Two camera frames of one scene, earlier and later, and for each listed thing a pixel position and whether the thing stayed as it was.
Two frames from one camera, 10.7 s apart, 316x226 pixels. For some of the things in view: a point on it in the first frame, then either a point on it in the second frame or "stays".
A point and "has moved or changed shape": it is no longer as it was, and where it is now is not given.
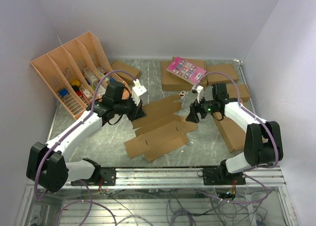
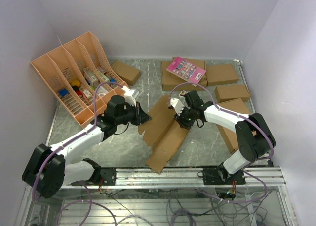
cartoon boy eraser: x=182 y=94 stays
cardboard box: x=162 y=130 has moved or changed shape
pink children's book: x=185 y=69 stays
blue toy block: x=63 y=92 stays
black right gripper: x=195 y=108 -> x=183 y=123
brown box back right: x=228 y=69 stays
